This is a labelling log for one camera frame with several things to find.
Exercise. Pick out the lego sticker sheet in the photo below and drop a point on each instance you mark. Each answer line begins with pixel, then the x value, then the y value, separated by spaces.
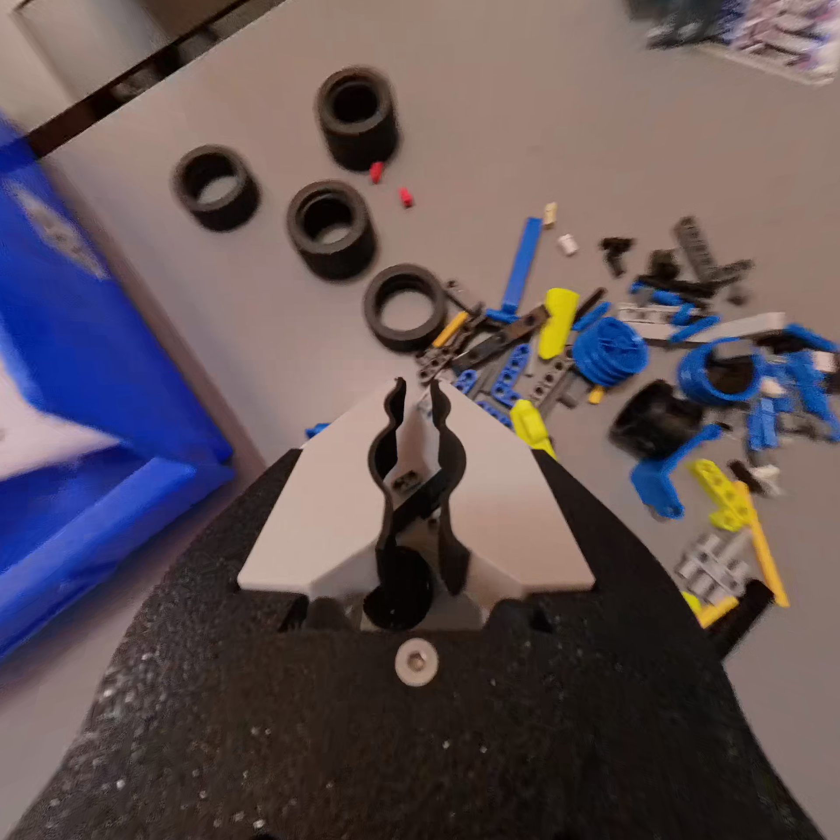
pixel 787 39

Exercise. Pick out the blue plastic bin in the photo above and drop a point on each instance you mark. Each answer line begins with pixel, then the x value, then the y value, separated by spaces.
pixel 79 315

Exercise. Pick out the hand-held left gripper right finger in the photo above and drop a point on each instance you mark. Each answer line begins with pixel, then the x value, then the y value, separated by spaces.
pixel 518 518

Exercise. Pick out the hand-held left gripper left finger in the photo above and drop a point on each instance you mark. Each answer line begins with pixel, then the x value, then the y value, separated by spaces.
pixel 315 518

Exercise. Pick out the white plastic parts bag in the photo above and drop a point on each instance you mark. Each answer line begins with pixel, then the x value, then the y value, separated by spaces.
pixel 39 420

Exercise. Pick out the small red lego pin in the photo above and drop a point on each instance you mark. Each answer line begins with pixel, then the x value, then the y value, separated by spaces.
pixel 406 197
pixel 376 172

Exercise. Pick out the black lego wheel rim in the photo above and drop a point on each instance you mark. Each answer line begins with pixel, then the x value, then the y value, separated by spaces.
pixel 394 590
pixel 649 420

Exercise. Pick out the blue lego wheel rim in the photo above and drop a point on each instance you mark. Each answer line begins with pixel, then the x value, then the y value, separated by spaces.
pixel 689 380
pixel 610 351

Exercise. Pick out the pile of lego pieces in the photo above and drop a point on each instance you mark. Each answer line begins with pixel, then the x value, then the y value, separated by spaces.
pixel 522 269

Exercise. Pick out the blue black lego car model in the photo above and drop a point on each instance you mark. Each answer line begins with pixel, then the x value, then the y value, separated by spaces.
pixel 689 26

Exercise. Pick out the black rubber lego tire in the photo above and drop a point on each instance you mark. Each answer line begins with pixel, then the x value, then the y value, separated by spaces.
pixel 334 262
pixel 223 216
pixel 407 338
pixel 361 151

